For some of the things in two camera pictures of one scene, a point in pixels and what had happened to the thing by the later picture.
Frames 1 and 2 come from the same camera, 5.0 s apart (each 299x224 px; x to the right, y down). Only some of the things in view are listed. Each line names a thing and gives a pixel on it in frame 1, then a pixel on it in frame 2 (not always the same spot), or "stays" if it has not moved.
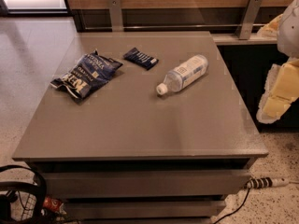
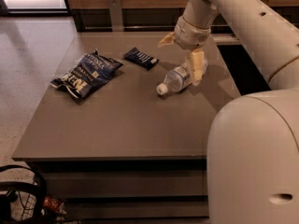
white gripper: [289, 32] -> [191, 37]
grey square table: [148, 127] stays
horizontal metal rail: [166, 26] stays
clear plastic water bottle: [178, 77] stays
